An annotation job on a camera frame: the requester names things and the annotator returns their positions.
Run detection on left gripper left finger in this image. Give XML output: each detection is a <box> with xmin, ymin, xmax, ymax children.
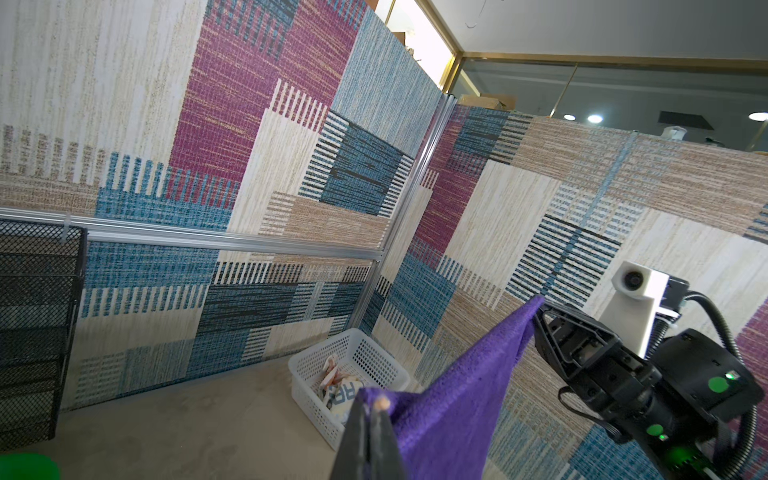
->
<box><xmin>329</xmin><ymin>399</ymin><xmax>369</xmax><ymax>480</ymax></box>

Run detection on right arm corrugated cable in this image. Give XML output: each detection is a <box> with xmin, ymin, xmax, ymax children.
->
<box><xmin>683</xmin><ymin>290</ymin><xmax>760</xmax><ymax>480</ymax></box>

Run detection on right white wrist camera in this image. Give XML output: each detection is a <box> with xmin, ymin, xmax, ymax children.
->
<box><xmin>599</xmin><ymin>261</ymin><xmax>690</xmax><ymax>358</ymax></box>

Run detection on white printed towel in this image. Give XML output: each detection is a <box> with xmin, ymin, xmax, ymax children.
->
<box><xmin>319</xmin><ymin>354</ymin><xmax>364</xmax><ymax>424</ymax></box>

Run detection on green plastic basket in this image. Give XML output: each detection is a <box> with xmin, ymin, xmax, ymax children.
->
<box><xmin>0</xmin><ymin>453</ymin><xmax>61</xmax><ymax>480</ymax></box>

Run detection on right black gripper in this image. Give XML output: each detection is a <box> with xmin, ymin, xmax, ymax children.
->
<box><xmin>533</xmin><ymin>302</ymin><xmax>662</xmax><ymax>444</ymax></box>

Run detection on black wire shelf rack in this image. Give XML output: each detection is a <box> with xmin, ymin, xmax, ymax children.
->
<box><xmin>1</xmin><ymin>219</ymin><xmax>88</xmax><ymax>451</ymax></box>

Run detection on purple towel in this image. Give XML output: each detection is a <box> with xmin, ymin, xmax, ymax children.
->
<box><xmin>357</xmin><ymin>296</ymin><xmax>544</xmax><ymax>479</ymax></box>

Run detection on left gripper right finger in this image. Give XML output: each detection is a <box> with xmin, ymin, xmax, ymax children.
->
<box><xmin>369</xmin><ymin>395</ymin><xmax>408</xmax><ymax>480</ymax></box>

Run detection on white plastic basket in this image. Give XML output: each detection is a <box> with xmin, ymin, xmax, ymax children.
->
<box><xmin>288</xmin><ymin>328</ymin><xmax>410</xmax><ymax>451</ymax></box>

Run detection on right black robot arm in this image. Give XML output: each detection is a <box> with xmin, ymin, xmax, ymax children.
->
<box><xmin>533</xmin><ymin>303</ymin><xmax>764</xmax><ymax>479</ymax></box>

